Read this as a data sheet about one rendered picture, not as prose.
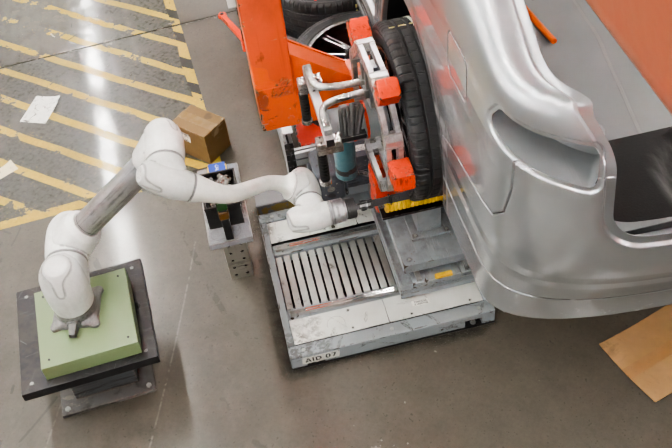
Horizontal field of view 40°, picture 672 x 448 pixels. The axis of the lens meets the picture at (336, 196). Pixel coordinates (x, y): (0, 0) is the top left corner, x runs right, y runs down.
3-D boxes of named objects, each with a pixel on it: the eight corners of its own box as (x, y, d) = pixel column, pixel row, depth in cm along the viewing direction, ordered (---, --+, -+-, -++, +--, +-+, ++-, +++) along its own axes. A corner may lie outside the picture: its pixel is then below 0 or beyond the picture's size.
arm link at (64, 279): (50, 323, 335) (30, 288, 318) (52, 282, 347) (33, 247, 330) (94, 315, 335) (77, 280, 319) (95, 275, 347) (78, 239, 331)
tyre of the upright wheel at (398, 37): (440, 154, 379) (491, 216, 318) (384, 166, 377) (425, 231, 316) (418, -5, 353) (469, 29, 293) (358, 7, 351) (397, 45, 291)
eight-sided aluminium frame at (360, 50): (408, 218, 334) (402, 103, 295) (391, 222, 334) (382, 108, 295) (372, 123, 372) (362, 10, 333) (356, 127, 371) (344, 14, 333)
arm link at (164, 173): (198, 186, 302) (195, 156, 311) (145, 173, 294) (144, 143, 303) (182, 211, 310) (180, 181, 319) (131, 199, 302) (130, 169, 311)
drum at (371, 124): (392, 141, 334) (389, 112, 324) (334, 154, 332) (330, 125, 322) (382, 117, 344) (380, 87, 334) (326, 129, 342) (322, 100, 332)
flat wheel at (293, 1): (246, 5, 495) (239, -34, 478) (346, -42, 518) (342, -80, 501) (316, 61, 455) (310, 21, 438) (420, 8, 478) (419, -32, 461)
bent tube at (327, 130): (380, 124, 311) (378, 100, 303) (324, 136, 309) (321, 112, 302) (367, 92, 323) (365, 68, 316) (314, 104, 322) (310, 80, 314)
